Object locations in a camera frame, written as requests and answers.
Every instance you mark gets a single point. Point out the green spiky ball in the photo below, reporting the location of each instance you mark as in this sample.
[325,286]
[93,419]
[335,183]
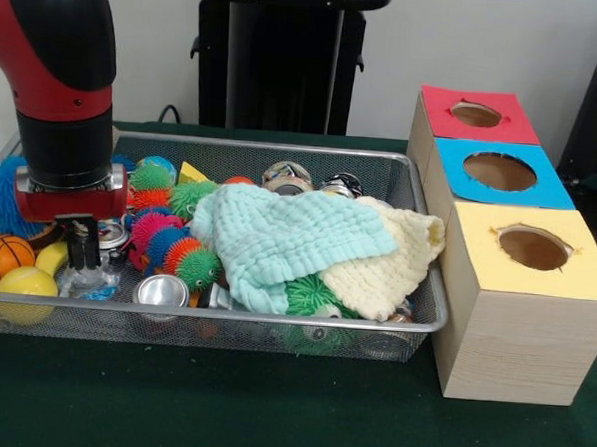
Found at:
[192,198]

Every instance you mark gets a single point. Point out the mint green waffle cloth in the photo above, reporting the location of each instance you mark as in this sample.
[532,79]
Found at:
[288,233]

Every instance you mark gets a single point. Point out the yellow smooth ball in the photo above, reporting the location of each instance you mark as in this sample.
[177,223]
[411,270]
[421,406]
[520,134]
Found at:
[25,286]

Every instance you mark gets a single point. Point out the dark green tablecloth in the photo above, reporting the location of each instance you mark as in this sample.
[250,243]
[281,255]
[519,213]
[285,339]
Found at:
[269,407]

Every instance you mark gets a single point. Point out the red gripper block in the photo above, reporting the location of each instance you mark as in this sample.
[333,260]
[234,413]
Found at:
[69,204]

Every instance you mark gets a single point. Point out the cream yellow waffle cloth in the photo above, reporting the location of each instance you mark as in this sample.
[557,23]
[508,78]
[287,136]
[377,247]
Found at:
[375,282]

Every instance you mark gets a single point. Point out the wooden box with three holes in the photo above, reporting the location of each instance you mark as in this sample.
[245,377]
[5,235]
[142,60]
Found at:
[522,345]

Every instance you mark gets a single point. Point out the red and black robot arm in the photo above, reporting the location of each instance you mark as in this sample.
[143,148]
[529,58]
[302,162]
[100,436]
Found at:
[62,141]

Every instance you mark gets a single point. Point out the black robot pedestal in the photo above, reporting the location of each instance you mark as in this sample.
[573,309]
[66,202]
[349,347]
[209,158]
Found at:
[276,72]

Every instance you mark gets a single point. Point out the multicolour spiky caterpillar toy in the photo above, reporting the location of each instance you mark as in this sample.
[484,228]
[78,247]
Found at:
[167,239]

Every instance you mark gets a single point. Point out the orange toy basketball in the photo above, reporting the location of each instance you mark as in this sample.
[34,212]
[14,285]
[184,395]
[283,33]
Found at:
[3,258]

